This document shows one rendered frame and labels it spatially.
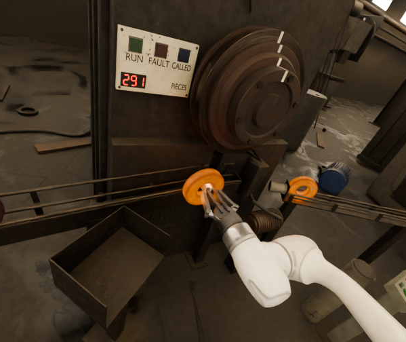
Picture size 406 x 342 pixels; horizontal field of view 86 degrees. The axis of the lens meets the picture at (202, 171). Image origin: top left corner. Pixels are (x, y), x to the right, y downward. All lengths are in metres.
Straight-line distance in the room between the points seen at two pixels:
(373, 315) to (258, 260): 0.23
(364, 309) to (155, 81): 0.81
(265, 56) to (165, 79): 0.34
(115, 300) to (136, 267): 0.11
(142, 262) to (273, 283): 0.44
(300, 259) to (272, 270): 0.11
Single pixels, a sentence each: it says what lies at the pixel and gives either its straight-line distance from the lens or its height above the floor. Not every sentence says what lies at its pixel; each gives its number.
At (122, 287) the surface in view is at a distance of 0.79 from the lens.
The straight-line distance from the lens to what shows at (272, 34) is 0.83.
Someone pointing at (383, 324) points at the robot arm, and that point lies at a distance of 0.56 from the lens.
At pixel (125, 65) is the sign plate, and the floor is 1.14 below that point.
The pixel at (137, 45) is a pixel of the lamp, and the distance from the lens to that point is 0.78.
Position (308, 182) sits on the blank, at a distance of 1.30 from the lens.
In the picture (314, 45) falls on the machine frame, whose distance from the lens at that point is 1.23.
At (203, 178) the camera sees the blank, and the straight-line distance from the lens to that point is 0.73.
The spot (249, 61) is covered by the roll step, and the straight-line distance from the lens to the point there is 0.77.
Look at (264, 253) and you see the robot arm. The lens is 0.61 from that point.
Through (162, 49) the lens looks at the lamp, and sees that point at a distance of 0.80.
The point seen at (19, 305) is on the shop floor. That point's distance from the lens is 1.50.
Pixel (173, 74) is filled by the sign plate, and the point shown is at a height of 1.14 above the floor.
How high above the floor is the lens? 1.31
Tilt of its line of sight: 33 degrees down
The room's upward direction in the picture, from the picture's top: 18 degrees clockwise
